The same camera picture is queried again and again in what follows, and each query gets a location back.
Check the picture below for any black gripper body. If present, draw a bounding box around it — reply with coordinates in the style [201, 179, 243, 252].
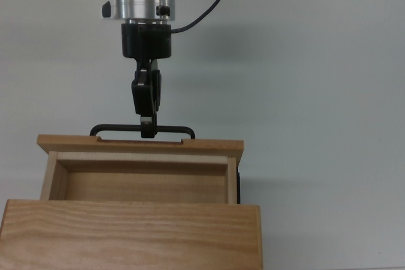
[120, 21, 173, 61]

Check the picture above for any black metal drawer handle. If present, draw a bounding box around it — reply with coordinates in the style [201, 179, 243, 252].
[89, 123, 196, 140]

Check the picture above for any wooden drawer with black handle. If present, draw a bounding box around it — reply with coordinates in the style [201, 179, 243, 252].
[37, 123, 245, 204]

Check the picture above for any wooden two-drawer cabinet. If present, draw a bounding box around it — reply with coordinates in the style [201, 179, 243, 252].
[0, 199, 263, 270]

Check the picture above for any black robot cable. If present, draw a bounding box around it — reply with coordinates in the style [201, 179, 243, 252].
[170, 0, 235, 34]

